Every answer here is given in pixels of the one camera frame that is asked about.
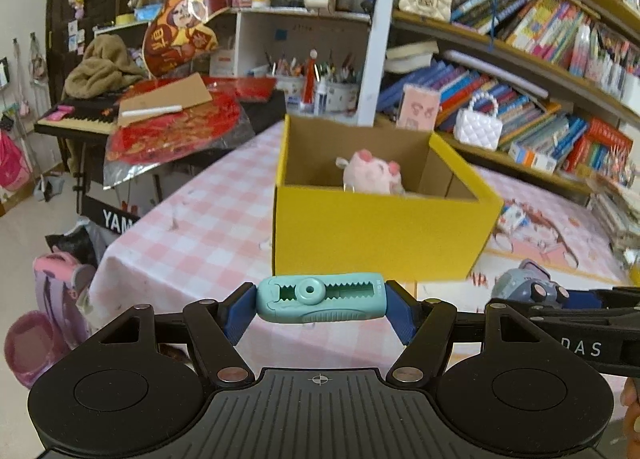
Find stack of paper books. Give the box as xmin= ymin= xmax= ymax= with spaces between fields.
xmin=587 ymin=174 xmax=640 ymax=252

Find red gold fortune poster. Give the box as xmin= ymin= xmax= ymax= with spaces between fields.
xmin=142 ymin=0 xmax=230 ymax=78

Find red decorative paper sheets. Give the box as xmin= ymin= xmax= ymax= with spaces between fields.
xmin=103 ymin=76 xmax=285 ymax=189

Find white storage shelf unit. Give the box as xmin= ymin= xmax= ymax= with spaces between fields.
xmin=208 ymin=7 xmax=370 ymax=114

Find white quilted mini handbag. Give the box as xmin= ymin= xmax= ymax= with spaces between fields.
xmin=454 ymin=92 xmax=503 ymax=151

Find brown cardboard sheet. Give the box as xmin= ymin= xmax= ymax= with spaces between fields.
xmin=117 ymin=73 xmax=212 ymax=127

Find brown plush blanket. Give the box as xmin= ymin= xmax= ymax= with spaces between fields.
xmin=63 ymin=34 xmax=145 ymax=99

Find pink pig plush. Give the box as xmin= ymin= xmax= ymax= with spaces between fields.
xmin=335 ymin=149 xmax=405 ymax=194

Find grey blue toy car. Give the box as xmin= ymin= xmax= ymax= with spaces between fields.
xmin=491 ymin=260 xmax=570 ymax=309

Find pink backpack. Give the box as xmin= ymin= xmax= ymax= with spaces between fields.
xmin=32 ymin=252 xmax=96 ymax=349

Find pink cylindrical canister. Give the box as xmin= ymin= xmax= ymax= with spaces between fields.
xmin=396 ymin=84 xmax=440 ymax=132

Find yellow cardboard box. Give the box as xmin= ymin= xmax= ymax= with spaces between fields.
xmin=271 ymin=116 xmax=503 ymax=283

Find wooden bookshelf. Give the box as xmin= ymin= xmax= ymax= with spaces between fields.
xmin=374 ymin=0 xmax=640 ymax=200

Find teal utility knife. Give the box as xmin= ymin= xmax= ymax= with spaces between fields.
xmin=256 ymin=273 xmax=387 ymax=323

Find orange white medicine box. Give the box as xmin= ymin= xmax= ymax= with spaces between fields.
xmin=508 ymin=144 xmax=558 ymax=174

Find electric keyboard piano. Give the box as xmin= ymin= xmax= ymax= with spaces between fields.
xmin=34 ymin=95 xmax=119 ymax=138

